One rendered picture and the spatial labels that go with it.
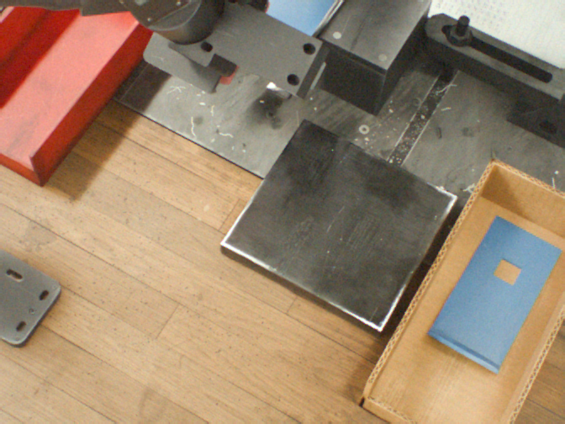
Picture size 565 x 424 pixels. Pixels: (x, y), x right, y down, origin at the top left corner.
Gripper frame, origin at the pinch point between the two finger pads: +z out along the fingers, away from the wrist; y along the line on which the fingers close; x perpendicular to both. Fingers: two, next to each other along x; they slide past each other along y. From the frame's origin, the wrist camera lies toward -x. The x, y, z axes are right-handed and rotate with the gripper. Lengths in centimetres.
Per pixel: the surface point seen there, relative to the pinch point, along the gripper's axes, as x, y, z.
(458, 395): -31.7, -18.6, 6.2
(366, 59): -9.5, 4.5, 10.3
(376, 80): -10.9, 3.3, 12.4
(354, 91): -8.9, 1.5, 15.4
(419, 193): -19.7, -4.5, 12.6
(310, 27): -3.2, 4.8, 10.1
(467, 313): -29.0, -12.0, 9.4
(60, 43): 20.3, -8.0, 13.0
